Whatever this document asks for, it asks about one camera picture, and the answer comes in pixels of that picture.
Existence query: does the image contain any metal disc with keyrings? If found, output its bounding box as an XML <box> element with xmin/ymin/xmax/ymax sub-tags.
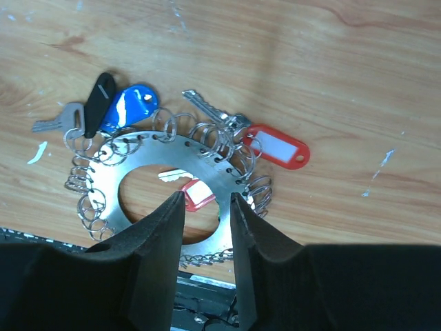
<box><xmin>63</xmin><ymin>114</ymin><xmax>273</xmax><ymax>267</ymax></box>

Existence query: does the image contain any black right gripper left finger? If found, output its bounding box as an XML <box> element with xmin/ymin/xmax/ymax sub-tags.
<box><xmin>1</xmin><ymin>192</ymin><xmax>185</xmax><ymax>330</ymax></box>

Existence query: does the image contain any blue key tag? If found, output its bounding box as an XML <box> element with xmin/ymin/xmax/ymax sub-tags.
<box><xmin>99</xmin><ymin>84</ymin><xmax>160</xmax><ymax>133</ymax></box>

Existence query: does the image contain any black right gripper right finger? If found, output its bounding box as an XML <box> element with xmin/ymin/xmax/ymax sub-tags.
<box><xmin>230</xmin><ymin>193</ymin><xmax>440</xmax><ymax>330</ymax></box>

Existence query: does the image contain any black key tag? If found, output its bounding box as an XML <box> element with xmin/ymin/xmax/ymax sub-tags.
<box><xmin>84</xmin><ymin>72</ymin><xmax>117</xmax><ymax>139</ymax></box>

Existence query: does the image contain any key with red tag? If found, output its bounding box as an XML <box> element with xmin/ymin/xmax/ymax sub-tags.
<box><xmin>182</xmin><ymin>90</ymin><xmax>311</xmax><ymax>170</ymax></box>

